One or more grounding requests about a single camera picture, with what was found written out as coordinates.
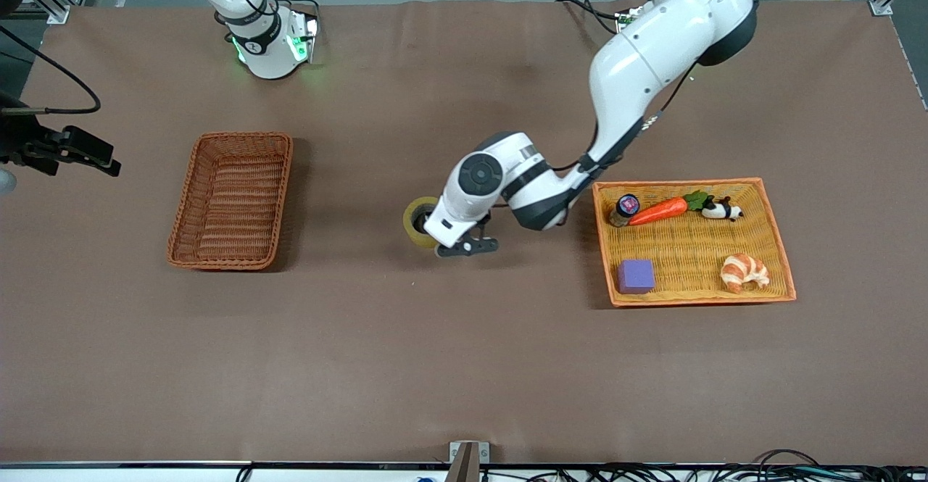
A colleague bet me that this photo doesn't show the brown table mat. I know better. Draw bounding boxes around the brown table mat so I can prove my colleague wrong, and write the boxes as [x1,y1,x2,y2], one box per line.
[0,0,928,465]

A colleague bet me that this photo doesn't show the black left arm base cable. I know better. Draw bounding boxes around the black left arm base cable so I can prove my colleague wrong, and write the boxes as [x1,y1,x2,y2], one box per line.
[555,0,621,35]

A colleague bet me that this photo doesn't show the black cable bundle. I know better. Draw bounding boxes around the black cable bundle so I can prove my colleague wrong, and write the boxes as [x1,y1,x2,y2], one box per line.
[478,449,928,482]

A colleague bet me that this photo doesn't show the metal table edge bracket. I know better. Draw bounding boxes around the metal table edge bracket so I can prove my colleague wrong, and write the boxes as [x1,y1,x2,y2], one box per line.
[449,441,491,482]

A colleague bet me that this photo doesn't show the brown wicker basket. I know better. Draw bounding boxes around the brown wicker basket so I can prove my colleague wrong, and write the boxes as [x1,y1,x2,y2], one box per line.
[166,131,294,272]

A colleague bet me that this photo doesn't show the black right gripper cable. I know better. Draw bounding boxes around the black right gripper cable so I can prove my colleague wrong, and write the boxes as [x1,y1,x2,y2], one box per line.
[0,27,101,115]

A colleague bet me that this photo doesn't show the purple foam cube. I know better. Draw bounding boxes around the purple foam cube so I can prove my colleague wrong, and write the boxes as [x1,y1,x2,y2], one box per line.
[617,259,656,295]

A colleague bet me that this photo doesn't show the white table edge rail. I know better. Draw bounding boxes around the white table edge rail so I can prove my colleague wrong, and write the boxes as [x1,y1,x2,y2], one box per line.
[0,460,928,482]

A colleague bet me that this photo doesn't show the orange toy carrot green leaves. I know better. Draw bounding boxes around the orange toy carrot green leaves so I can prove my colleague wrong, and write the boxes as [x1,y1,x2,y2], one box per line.
[628,190,715,227]

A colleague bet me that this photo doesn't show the toy panda figure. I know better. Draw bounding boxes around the toy panda figure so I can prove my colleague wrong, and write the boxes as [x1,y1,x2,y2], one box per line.
[700,196,745,223]

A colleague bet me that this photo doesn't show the yellow wicker basket orange rim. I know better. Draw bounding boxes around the yellow wicker basket orange rim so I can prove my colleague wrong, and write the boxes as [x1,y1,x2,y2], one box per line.
[592,177,797,308]

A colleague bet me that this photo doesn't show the small bottle blue pink cap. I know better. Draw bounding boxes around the small bottle blue pink cap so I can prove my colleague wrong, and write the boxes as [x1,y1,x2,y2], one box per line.
[608,194,642,228]

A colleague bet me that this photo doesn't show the black left forearm cable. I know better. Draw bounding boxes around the black left forearm cable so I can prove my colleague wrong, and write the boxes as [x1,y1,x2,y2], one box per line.
[551,69,697,173]

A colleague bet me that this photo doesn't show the toy croissant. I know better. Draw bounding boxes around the toy croissant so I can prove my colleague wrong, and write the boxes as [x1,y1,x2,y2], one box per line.
[720,253,771,294]

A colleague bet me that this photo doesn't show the yellow clear tape roll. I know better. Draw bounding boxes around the yellow clear tape roll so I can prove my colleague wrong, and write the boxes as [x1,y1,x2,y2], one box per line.
[403,196,440,249]

